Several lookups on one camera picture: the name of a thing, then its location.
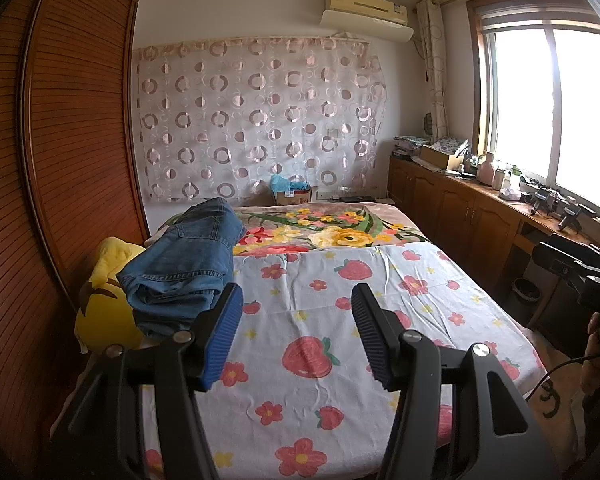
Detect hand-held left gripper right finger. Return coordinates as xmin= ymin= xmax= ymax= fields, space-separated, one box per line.
xmin=351 ymin=282 xmax=561 ymax=480

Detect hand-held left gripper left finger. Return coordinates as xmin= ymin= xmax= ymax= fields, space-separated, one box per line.
xmin=47 ymin=282 xmax=244 ymax=480

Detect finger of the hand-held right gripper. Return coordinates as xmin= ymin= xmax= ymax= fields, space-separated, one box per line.
xmin=532 ymin=241 xmax=588 ymax=286

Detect blue denim pants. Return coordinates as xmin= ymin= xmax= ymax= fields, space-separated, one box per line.
xmin=117 ymin=197 xmax=247 ymax=339

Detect person's right hand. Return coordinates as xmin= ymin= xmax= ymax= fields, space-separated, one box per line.
xmin=580 ymin=311 xmax=600 ymax=397

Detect black trash bin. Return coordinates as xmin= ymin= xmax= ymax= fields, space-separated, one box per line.
xmin=511 ymin=277 xmax=546 ymax=314

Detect black hand-held device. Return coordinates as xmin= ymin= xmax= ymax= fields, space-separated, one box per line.
xmin=527 ymin=187 xmax=557 ymax=217
xmin=557 ymin=204 xmax=597 ymax=232

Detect strawberry print bed sheet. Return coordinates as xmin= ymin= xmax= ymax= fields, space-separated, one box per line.
xmin=140 ymin=242 xmax=548 ymax=480

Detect wooden cabinet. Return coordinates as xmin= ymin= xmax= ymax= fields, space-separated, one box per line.
xmin=387 ymin=152 xmax=600 ymax=361

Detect floral blanket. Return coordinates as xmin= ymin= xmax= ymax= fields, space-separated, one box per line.
xmin=150 ymin=201 xmax=436 ymax=259

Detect yellow plush toy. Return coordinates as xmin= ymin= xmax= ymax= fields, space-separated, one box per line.
xmin=74 ymin=236 xmax=148 ymax=356

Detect window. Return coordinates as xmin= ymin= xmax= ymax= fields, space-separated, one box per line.
xmin=467 ymin=0 xmax=600 ymax=222

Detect small printed cardboard box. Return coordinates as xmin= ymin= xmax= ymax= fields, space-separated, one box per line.
xmin=272 ymin=186 xmax=312 ymax=206

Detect folded floral fabric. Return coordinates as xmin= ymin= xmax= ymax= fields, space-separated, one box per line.
xmin=437 ymin=138 xmax=470 ymax=159

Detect open cardboard box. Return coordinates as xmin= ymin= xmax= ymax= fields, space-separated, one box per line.
xmin=420 ymin=145 xmax=464 ymax=171

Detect pile of folded cloths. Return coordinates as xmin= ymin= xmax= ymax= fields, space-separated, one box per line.
xmin=392 ymin=135 xmax=431 ymax=161

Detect patterned window curtain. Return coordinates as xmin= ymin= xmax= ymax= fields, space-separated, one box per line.
xmin=416 ymin=0 xmax=451 ymax=144

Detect wooden slatted wardrobe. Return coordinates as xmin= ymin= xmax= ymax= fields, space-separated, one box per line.
xmin=0 ymin=0 xmax=151 ymax=480

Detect black cable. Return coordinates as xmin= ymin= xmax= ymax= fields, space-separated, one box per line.
xmin=525 ymin=355 xmax=600 ymax=404

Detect circle patterned wall cloth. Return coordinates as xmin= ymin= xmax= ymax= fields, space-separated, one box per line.
xmin=132 ymin=35 xmax=388 ymax=206

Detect wall air conditioner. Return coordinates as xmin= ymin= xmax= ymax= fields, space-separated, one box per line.
xmin=321 ymin=0 xmax=415 ymax=43

